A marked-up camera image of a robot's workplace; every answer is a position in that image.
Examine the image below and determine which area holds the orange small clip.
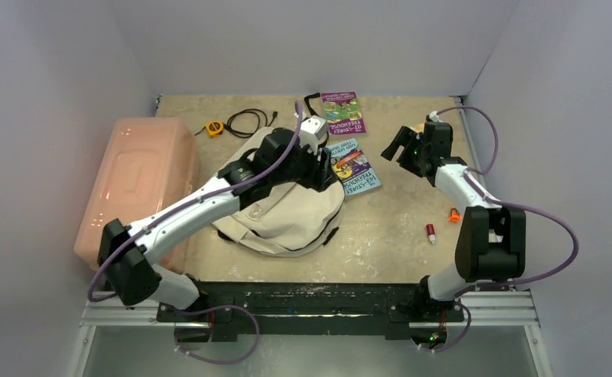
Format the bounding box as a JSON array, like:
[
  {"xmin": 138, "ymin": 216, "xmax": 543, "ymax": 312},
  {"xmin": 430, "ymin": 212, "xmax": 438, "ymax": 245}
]
[{"xmin": 448, "ymin": 207, "xmax": 462, "ymax": 223}]

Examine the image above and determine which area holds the black coiled cable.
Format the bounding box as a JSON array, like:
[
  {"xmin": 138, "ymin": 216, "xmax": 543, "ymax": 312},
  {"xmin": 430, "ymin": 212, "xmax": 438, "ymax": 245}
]
[{"xmin": 225, "ymin": 108, "xmax": 279, "ymax": 140}]

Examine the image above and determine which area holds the black table front rail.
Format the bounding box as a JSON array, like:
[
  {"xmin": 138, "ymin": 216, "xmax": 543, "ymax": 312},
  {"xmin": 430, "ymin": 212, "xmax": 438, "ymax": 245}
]
[{"xmin": 156, "ymin": 282, "xmax": 465, "ymax": 345}]

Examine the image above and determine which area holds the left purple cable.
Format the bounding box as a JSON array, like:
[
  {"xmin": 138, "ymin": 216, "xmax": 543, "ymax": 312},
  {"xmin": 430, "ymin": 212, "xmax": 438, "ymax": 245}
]
[{"xmin": 86, "ymin": 100, "xmax": 305, "ymax": 365}]

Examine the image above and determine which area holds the light blue Treehouse book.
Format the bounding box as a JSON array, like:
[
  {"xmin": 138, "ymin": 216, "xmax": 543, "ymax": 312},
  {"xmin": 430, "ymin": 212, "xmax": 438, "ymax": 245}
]
[{"xmin": 327, "ymin": 138, "xmax": 382, "ymax": 196}]

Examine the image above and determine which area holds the purple Treehouse book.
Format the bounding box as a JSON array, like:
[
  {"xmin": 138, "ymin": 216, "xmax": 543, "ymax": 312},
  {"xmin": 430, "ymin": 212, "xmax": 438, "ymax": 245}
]
[{"xmin": 321, "ymin": 91, "xmax": 366, "ymax": 135}]

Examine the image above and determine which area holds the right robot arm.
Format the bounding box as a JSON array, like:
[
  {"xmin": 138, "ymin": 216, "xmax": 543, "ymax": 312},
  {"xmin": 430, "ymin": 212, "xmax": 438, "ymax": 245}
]
[{"xmin": 381, "ymin": 121, "xmax": 526, "ymax": 320}]

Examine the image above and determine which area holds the banana picture card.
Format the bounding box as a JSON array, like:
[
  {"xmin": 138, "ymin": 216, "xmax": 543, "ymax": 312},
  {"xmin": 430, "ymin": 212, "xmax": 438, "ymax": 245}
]
[{"xmin": 411, "ymin": 123, "xmax": 425, "ymax": 134}]

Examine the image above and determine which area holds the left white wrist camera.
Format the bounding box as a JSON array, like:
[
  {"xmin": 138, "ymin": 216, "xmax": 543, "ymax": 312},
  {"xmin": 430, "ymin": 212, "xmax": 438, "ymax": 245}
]
[{"xmin": 299, "ymin": 115, "xmax": 329, "ymax": 154}]

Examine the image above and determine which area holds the yellow tape measure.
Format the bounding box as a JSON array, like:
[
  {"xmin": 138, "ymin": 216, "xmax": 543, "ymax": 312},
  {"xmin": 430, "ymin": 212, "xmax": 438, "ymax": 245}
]
[{"xmin": 205, "ymin": 120, "xmax": 225, "ymax": 138}]

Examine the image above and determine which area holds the pink plastic storage box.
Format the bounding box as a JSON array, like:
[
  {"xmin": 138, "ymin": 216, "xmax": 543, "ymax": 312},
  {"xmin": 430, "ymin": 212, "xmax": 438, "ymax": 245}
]
[{"xmin": 74, "ymin": 117, "xmax": 200, "ymax": 271}]

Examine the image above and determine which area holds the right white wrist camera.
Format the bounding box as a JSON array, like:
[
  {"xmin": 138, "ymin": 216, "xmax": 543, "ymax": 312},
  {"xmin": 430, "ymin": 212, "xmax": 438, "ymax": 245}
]
[{"xmin": 426, "ymin": 111, "xmax": 442, "ymax": 123}]

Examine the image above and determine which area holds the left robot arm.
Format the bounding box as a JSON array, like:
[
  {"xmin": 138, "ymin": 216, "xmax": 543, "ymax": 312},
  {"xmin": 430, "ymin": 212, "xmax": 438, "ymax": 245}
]
[{"xmin": 97, "ymin": 128, "xmax": 345, "ymax": 321}]

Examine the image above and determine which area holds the beige canvas backpack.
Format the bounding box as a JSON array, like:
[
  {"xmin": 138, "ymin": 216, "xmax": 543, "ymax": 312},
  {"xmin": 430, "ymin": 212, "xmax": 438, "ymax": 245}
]
[{"xmin": 213, "ymin": 128, "xmax": 345, "ymax": 258}]

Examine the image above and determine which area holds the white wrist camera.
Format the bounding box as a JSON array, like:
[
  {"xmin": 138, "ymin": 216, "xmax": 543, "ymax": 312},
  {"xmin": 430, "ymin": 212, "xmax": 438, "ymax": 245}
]
[
  {"xmin": 299, "ymin": 115, "xmax": 329, "ymax": 154},
  {"xmin": 426, "ymin": 111, "xmax": 442, "ymax": 123}
]

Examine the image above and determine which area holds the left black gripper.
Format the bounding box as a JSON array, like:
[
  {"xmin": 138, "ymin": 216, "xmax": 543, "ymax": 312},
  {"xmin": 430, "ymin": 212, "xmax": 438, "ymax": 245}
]
[{"xmin": 271, "ymin": 137, "xmax": 337, "ymax": 192}]

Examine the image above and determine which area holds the red marker pen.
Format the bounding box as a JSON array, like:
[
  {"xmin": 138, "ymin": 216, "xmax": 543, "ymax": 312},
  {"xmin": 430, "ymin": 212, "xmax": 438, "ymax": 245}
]
[{"xmin": 425, "ymin": 223, "xmax": 437, "ymax": 244}]

